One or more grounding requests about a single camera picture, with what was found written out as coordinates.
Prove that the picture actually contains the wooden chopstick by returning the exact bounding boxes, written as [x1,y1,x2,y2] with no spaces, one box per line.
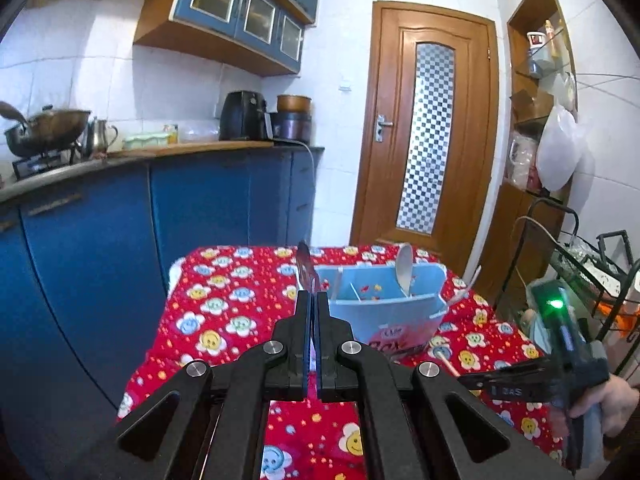
[433,347,460,378]

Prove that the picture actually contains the blue kitchen counter cabinet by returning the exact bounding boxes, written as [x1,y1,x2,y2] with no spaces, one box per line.
[1,144,321,479]

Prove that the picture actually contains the person's right hand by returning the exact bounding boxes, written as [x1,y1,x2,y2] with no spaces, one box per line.
[570,375,639,438]

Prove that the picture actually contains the light blue chopsticks box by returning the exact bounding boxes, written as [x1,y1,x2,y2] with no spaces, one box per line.
[315,263,448,359]

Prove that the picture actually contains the red smiley flower tablecloth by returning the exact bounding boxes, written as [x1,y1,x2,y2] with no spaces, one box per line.
[117,246,544,479]

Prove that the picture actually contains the black metal rack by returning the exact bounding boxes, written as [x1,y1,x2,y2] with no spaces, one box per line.
[494,197,639,377]

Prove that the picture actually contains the white plastic spoon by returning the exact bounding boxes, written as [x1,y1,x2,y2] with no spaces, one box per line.
[395,243,413,297]

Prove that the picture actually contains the white plastic bag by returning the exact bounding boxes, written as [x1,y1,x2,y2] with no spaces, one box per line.
[536,105,586,192]

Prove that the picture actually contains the brown wooden door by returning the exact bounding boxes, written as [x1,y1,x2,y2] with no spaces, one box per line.
[350,1,498,274]

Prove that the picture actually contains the dark rice cooker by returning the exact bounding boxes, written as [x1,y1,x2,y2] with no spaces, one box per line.
[271,94,312,144]

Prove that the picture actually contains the black air fryer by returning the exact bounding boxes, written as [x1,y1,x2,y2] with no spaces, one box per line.
[219,90,270,141]

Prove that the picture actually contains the black wok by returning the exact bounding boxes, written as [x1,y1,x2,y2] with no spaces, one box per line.
[1,101,91,158]

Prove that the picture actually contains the wooden wall shelf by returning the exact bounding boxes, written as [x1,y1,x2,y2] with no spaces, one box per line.
[477,0,577,309]

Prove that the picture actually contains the blue wall cabinet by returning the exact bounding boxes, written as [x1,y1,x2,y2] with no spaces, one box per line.
[134,0,318,77]

